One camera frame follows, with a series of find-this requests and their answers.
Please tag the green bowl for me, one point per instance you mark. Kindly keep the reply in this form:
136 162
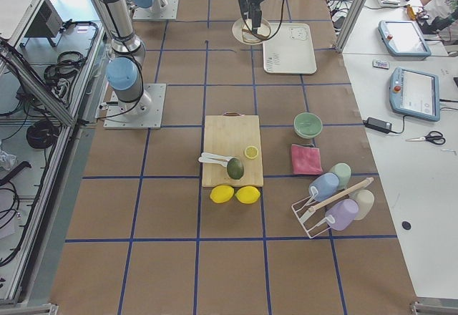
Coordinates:
307 125

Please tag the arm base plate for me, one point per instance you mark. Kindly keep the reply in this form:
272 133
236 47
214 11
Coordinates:
146 114
170 13

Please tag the blue cup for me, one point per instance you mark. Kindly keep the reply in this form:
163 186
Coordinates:
323 187

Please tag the cream round plate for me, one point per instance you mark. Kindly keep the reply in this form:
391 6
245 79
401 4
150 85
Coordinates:
237 26

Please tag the far teach pendant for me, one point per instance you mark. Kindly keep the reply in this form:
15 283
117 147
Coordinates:
404 39

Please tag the black scissors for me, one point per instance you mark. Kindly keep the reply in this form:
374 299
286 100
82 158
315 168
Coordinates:
434 137

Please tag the aluminium frame post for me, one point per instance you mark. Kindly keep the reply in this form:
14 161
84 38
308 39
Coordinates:
349 24

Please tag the purple cup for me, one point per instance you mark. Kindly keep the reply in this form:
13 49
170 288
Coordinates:
341 214

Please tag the bread slice with egg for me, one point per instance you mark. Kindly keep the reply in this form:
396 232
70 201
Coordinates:
250 38

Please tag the wooden cutting board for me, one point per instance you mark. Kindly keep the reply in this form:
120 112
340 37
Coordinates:
229 136

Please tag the near teach pendant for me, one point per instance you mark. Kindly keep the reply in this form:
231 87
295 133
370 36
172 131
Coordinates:
415 94

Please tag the right whole lemon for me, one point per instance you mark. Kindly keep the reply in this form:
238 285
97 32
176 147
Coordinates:
247 194

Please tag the cream bear tray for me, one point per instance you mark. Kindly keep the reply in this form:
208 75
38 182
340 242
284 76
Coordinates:
290 51

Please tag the pink cloth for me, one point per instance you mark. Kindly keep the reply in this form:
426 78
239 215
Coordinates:
306 160

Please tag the white plastic fork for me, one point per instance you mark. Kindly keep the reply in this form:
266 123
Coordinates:
213 161

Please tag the white plastic knife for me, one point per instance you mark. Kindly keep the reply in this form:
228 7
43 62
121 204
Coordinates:
216 156

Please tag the white wire cup rack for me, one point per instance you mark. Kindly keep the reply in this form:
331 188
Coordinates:
311 214

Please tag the avocado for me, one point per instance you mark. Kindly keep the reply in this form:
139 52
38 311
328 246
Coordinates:
235 168

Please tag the black power adapter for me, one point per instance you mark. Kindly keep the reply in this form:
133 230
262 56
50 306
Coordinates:
377 125

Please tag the whole lemon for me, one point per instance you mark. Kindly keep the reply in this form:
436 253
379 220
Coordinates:
247 194
222 193

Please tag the teach pendant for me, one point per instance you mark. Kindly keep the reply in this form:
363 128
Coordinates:
404 39
415 94

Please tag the cream cup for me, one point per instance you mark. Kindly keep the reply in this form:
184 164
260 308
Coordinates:
365 200

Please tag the left whole lemon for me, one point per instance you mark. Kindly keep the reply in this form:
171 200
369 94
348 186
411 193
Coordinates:
222 193

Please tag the green cup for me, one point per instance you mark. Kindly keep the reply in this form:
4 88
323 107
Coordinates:
343 173

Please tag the lemon half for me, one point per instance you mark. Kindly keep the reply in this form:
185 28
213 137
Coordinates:
251 152

